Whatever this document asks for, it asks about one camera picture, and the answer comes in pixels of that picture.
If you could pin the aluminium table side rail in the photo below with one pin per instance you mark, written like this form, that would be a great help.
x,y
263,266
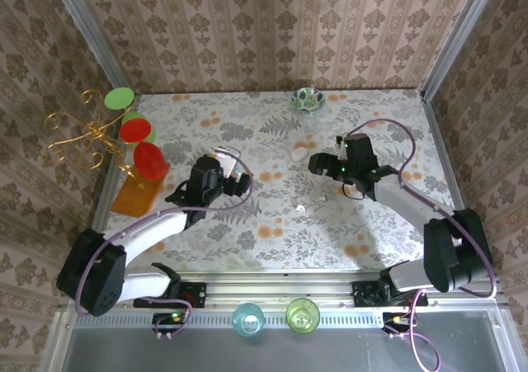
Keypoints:
x,y
439,141
103,215

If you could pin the aluminium frame post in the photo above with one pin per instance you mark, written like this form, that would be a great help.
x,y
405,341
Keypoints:
x,y
91,34
459,34

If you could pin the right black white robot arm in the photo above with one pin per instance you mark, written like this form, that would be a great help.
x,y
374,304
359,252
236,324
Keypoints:
x,y
412,203

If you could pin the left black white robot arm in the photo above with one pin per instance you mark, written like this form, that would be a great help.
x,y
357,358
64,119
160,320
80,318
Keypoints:
x,y
156,227

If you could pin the small black connector board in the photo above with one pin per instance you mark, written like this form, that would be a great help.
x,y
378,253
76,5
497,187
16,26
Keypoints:
x,y
165,318
392,319

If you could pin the blue glass tumbler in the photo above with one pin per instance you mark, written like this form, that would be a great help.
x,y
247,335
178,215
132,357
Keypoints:
x,y
247,320

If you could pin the long aluminium base rail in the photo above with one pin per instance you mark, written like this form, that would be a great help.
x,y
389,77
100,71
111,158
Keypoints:
x,y
280,289

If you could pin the green glass tumbler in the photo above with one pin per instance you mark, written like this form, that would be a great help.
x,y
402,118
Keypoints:
x,y
303,316

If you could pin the green plastic wine glass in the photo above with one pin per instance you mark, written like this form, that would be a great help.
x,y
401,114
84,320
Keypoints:
x,y
119,99

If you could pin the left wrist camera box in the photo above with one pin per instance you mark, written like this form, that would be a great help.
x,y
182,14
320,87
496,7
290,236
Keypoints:
x,y
229,163

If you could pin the grey metal base panel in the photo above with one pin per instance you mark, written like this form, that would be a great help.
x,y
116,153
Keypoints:
x,y
330,351

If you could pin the green leaf patterned bowl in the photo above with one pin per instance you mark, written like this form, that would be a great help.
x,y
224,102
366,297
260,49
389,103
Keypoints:
x,y
309,100

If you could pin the red plastic wine glass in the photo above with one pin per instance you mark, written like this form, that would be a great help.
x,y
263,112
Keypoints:
x,y
152,161

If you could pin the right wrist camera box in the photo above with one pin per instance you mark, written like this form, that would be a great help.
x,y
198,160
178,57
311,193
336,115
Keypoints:
x,y
341,151

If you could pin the white oval earbud case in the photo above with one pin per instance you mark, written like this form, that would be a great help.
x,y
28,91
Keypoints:
x,y
300,153

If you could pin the floral patterned table cover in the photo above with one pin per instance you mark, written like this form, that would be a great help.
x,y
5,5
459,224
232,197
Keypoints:
x,y
206,112

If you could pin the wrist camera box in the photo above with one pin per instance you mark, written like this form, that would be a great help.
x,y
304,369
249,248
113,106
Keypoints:
x,y
229,163
341,151

